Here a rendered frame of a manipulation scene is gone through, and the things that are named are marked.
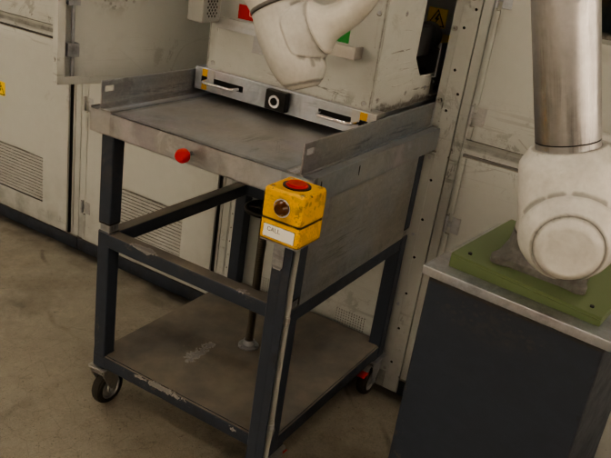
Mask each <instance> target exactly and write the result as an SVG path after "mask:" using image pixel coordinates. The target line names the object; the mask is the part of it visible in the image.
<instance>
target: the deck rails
mask: <svg viewBox="0 0 611 458"><path fill-rule="evenodd" d="M195 70H196V68H191V69H185V70H177V71H171V72H163V73H157V74H150V75H137V76H130V77H123V78H116V79H109V80H103V81H101V99H100V107H99V110H102V111H105V112H108V113H110V114H112V113H117V112H123V111H127V110H133V109H137V108H142V107H148V106H152V105H161V104H166V103H172V102H176V101H182V100H186V99H192V98H197V97H201V96H207V95H216V94H214V93H211V92H207V91H205V90H201V89H198V88H195ZM107 85H114V89H113V90H112V91H105V87H106V86H107ZM434 105H435V102H433V103H430V104H427V105H421V106H418V107H416V108H413V109H410V110H407V111H404V112H402V113H399V114H393V115H390V116H388V117H385V118H382V119H379V120H376V121H374V122H370V123H367V124H362V125H359V126H357V127H354V128H351V129H348V130H345V131H342V132H339V133H336V134H331V135H329V136H326V137H323V138H320V139H316V140H314V141H311V142H308V143H305V145H304V152H303V158H302V163H301V165H299V166H297V167H294V168H291V169H288V170H286V171H287V172H288V173H290V174H295V175H298V176H301V177H305V176H307V175H310V174H313V173H316V172H318V171H321V170H323V169H326V168H327V167H330V166H332V165H335V164H339V163H342V162H344V161H346V160H348V159H351V158H353V157H356V156H359V155H361V154H364V153H367V152H369V151H372V150H374V149H376V148H378V147H381V146H384V145H386V144H390V143H393V142H394V141H397V140H399V139H402V138H405V137H407V136H409V135H411V134H415V133H418V132H420V131H423V130H426V129H427V128H430V127H431V126H432V125H430V123H431V118H432V113H433V109H434ZM312 147H314V149H313V153H311V154H308V155H306V154H307V149H309V148H312Z"/></svg>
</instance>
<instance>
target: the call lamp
mask: <svg viewBox="0 0 611 458"><path fill-rule="evenodd" d="M274 212H275V214H276V215H277V216H279V217H281V218H286V217H288V216H289V215H290V212H291V207H290V204H289V203H288V202H287V200H285V199H283V198H279V199H277V200H275V202H274Z"/></svg>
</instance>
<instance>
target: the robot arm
mask: <svg viewBox="0 0 611 458"><path fill-rule="evenodd" d="M244 1H245V3H246V5H247V7H248V9H249V11H250V13H251V16H252V18H253V21H254V25H255V33H256V37H257V40H258V43H259V45H260V47H261V50H262V53H263V55H264V57H265V60H266V62H267V64H268V66H269V68H270V70H271V72H272V73H273V75H274V77H275V78H276V80H277V81H278V82H279V83H280V84H281V85H282V86H284V87H286V88H287V89H289V90H291V91H294V90H299V89H304V88H308V87H313V86H317V85H319V84H320V82H321V80H323V79H324V76H325V73H326V60H325V58H326V57H327V55H328V54H330V53H332V52H333V49H334V45H335V43H336V41H337V40H338V39H339V38H340V37H341V36H342V35H344V34H346V33H347V32H349V31H350V30H352V29H353V28H354V27H356V26H357V25H358V24H360V23H361V22H362V21H363V20H364V19H365V18H366V17H367V16H368V15H369V13H370V12H371V11H372V10H373V8H374V7H375V6H376V4H377V2H378V1H379V0H338V1H337V2H335V3H332V4H330V5H320V4H318V3H316V2H315V1H313V0H311V1H308V2H304V1H303V0H244ZM530 2H531V31H532V61H533V90H534V119H535V144H533V145H531V146H530V147H529V148H528V150H527V151H526V152H525V153H524V155H523V156H522V158H521V159H520V160H519V164H518V186H517V218H516V225H515V227H514V230H513V232H512V234H511V236H510V238H509V239H508V240H507V241H506V243H505V244H504V245H503V246H502V247H501V248H500V249H498V250H496V251H494V252H492V253H491V256H490V261H491V262H492V263H494V264H498V265H502V266H505V267H508V268H511V269H514V270H517V271H519V272H521V273H524V274H528V275H531V276H534V277H535V278H538V279H541V280H543V281H546V282H549V283H551V284H555V285H557V286H560V287H562V288H564V289H566V290H567V291H569V292H571V293H573V294H578V295H584V294H586V290H587V282H588V280H589V278H590V277H592V276H594V275H596V274H599V273H600V272H602V271H603V270H605V269H606V268H607V267H608V266H609V265H610V264H611V134H609V133H606V132H603V131H602V0H530Z"/></svg>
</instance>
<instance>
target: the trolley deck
mask: <svg viewBox="0 0 611 458"><path fill-rule="evenodd" d="M99 107H100V104H96V105H90V130H92V131H95V132H98V133H100V134H105V135H108V136H110V137H113V138H115V139H118V140H121V141H124V142H126V143H129V144H133V145H136V146H139V147H141V148H144V149H146V150H149V151H152V152H155V153H158V154H161V155H164V156H167V157H170V158H173V159H175V152H176V150H178V149H180V148H186V149H187V150H188V151H189V152H190V151H193V152H194V154H193V155H190V160H189V161H188V162H187V163H186V164H190V165H192V166H195V167H198V168H201V169H204V170H206V171H208V172H211V173H214V174H219V175H222V176H223V177H226V178H229V179H232V180H235V181H237V182H239V183H242V184H247V185H250V186H253V187H255V188H257V189H260V190H263V191H265V188H266V187H267V186H268V185H269V184H272V183H275V182H278V181H280V180H283V179H285V178H287V177H290V176H292V177H294V178H297V179H300V180H303V181H306V182H308V183H311V184H316V185H319V186H322V187H324V188H325V189H326V200H327V199H329V198H331V197H333V196H335V195H337V194H341V193H343V192H344V191H346V190H348V189H351V188H353V187H355V186H357V185H359V184H362V183H364V182H366V181H368V180H370V179H372V178H375V177H377V176H379V175H381V174H383V173H386V172H388V171H390V170H392V169H394V168H396V167H398V166H400V165H402V164H405V163H407V162H410V161H412V160H414V159H416V158H417V157H419V156H422V155H424V154H427V153H429V152H432V151H434V150H436V146H437V141H438V137H439V133H440V128H438V129H436V128H433V127H430V128H427V129H426V130H423V131H420V132H418V133H415V134H411V135H409V136H407V137H405V138H402V139H399V140H397V141H394V142H393V143H390V144H386V145H384V146H381V147H378V148H376V149H374V150H372V151H369V152H367V153H364V154H361V155H359V156H356V157H353V158H351V159H348V160H346V161H344V162H342V163H339V164H335V165H332V166H330V167H327V168H326V169H323V170H321V171H318V172H316V173H313V174H310V175H307V176H305V177H301V176H298V175H295V174H290V173H288V172H287V171H286V170H288V169H291V168H294V167H297V166H299V165H301V163H302V158H303V152H304V145H305V143H308V142H311V141H314V140H316V139H320V138H323V137H326V136H329V135H331V134H336V133H339V132H342V131H341V130H338V129H335V128H332V127H329V126H325V125H322V124H317V123H314V122H310V121H307V120H304V119H301V118H297V117H294V116H292V115H288V114H282V113H279V112H276V111H273V110H270V109H266V108H264V107H260V106H257V105H251V104H249V103H245V102H242V101H238V100H235V99H232V98H229V97H226V96H222V95H207V96H201V97H197V98H192V99H186V100H182V101H176V102H172V103H166V104H161V105H152V106H148V107H142V108H137V109H133V110H127V111H123V112H117V113H112V114H110V113H108V112H105V111H102V110H99Z"/></svg>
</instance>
